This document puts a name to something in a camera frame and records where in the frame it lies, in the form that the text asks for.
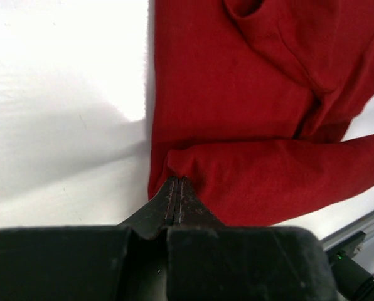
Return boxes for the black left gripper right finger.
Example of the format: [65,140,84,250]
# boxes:
[166,179,338,300]

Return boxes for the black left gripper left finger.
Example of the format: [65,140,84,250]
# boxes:
[0,177,178,300]

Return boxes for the aluminium front rail frame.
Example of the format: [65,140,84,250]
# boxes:
[321,210,374,251]

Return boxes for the red t shirt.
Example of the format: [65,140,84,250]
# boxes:
[148,1,374,226]

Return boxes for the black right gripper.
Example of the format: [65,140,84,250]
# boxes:
[326,243,374,301]

